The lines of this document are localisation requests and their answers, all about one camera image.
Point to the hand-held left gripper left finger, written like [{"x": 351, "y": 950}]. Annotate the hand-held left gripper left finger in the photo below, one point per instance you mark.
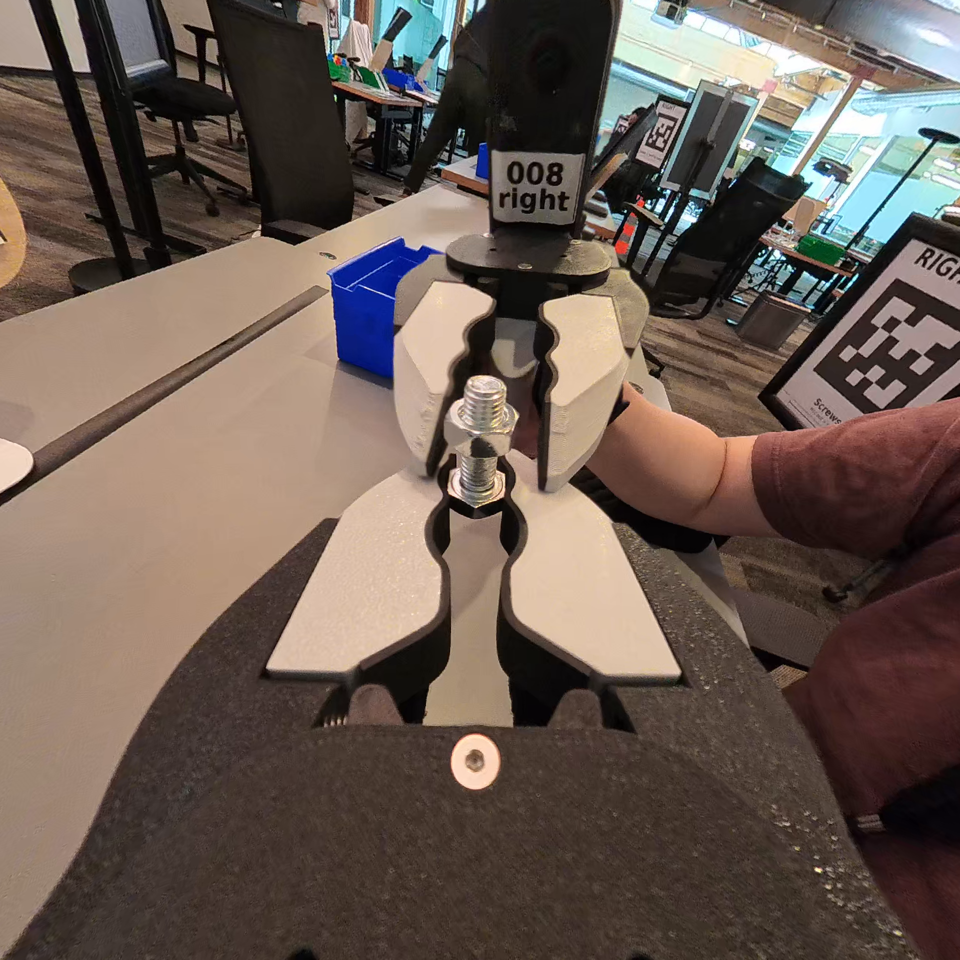
[{"x": 360, "y": 592}]

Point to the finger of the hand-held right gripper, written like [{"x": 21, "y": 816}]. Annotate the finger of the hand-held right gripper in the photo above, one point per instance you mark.
[
  {"x": 589, "y": 375},
  {"x": 424, "y": 360}
]

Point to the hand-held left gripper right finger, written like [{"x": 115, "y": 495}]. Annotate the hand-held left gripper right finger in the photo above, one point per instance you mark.
[{"x": 592, "y": 592}]

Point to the steel hex bolt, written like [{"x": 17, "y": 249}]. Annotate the steel hex bolt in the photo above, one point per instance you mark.
[{"x": 484, "y": 394}]

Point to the blue plastic bin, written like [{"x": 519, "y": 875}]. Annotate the blue plastic bin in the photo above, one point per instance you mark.
[{"x": 360, "y": 322}]

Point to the steel hex nut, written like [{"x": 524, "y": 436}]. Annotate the steel hex nut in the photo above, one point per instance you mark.
[{"x": 480, "y": 435}]

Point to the person's right forearm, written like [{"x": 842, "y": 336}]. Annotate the person's right forearm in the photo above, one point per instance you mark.
[{"x": 712, "y": 487}]

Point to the person's right hand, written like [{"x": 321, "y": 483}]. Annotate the person's right hand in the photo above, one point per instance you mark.
[{"x": 637, "y": 435}]

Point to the background blue bin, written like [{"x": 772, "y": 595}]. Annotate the background blue bin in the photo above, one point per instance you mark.
[{"x": 484, "y": 161}]

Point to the black armrest pad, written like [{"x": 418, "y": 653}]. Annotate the black armrest pad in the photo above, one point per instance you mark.
[{"x": 675, "y": 536}]

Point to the black framed tag sign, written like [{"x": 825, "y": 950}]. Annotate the black framed tag sign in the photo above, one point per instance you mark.
[
  {"x": 885, "y": 337},
  {"x": 660, "y": 135}
]

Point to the background wooden desk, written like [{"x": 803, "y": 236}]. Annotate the background wooden desk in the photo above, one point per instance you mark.
[
  {"x": 375, "y": 94},
  {"x": 810, "y": 262}
]

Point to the grey waste bin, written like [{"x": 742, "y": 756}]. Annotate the grey waste bin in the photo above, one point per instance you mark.
[{"x": 772, "y": 322}]

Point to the black mesh office chair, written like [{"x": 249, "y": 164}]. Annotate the black mesh office chair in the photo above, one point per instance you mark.
[{"x": 727, "y": 225}]

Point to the tall black office chair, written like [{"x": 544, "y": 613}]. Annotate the tall black office chair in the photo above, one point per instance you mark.
[{"x": 292, "y": 112}]

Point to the green plastic bin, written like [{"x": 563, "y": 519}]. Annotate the green plastic bin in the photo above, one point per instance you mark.
[{"x": 821, "y": 247}]

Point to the low black office chair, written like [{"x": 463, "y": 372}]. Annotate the low black office chair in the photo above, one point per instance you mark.
[{"x": 187, "y": 97}]

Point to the black floor lamp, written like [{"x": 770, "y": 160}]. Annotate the black floor lamp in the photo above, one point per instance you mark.
[{"x": 937, "y": 135}]

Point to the black framed whiteboard easel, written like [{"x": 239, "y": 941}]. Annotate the black framed whiteboard easel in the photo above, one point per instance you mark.
[{"x": 139, "y": 37}]

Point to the wooden backing board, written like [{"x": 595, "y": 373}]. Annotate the wooden backing board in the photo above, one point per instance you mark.
[{"x": 11, "y": 232}]

